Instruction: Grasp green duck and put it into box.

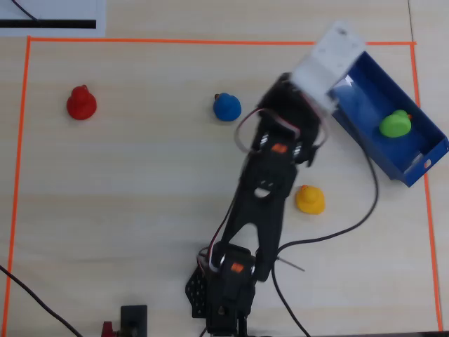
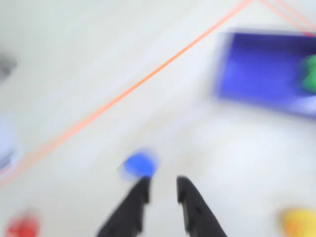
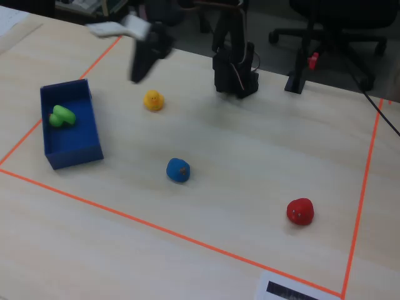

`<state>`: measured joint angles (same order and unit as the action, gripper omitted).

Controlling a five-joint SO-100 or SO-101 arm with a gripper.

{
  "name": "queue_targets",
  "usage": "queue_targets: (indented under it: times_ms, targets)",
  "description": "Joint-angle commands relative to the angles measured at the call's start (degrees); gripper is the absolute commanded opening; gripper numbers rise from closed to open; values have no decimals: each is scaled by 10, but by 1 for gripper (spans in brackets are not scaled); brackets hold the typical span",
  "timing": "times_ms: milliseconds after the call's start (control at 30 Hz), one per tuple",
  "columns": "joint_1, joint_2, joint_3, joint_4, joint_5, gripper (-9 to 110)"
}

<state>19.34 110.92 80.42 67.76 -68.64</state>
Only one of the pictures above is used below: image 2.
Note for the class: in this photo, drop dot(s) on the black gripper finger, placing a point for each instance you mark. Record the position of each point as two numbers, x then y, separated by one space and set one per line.
197 217
126 217

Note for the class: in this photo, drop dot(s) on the green rubber duck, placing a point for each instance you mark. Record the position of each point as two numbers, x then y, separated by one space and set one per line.
311 79

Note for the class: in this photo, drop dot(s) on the blue rubber duck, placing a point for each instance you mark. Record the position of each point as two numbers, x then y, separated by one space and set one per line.
139 164

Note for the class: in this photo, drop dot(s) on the yellow rubber duck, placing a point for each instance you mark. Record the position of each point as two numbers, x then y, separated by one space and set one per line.
298 223

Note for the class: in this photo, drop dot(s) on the red rubber duck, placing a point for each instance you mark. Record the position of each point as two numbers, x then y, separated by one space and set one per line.
22 227

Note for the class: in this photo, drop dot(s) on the blue plastic box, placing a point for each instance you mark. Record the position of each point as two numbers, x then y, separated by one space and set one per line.
259 69

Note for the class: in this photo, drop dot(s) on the orange tape strip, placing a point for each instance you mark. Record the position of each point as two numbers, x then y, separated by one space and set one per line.
148 77
284 16

